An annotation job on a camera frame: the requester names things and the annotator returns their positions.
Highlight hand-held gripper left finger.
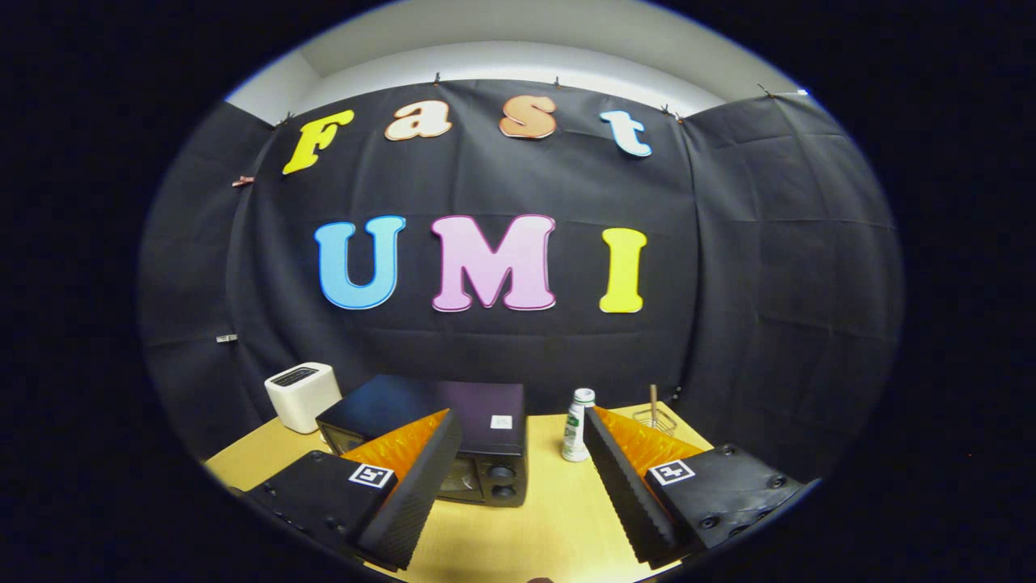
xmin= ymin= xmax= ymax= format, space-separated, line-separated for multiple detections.
xmin=231 ymin=407 xmax=464 ymax=572

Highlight white green label bottle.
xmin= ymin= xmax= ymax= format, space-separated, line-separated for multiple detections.
xmin=562 ymin=388 xmax=597 ymax=463

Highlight white bread toaster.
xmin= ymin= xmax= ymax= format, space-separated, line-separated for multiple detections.
xmin=264 ymin=362 xmax=343 ymax=435

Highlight wire basket holder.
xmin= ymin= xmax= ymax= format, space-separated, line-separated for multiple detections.
xmin=631 ymin=407 xmax=679 ymax=439

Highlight black backdrop cloth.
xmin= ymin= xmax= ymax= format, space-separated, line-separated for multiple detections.
xmin=138 ymin=79 xmax=905 ymax=487

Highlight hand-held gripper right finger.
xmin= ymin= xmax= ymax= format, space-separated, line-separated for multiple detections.
xmin=583 ymin=406 xmax=818 ymax=571

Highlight black toaster oven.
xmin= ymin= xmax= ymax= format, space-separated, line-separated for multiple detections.
xmin=316 ymin=373 xmax=529 ymax=509

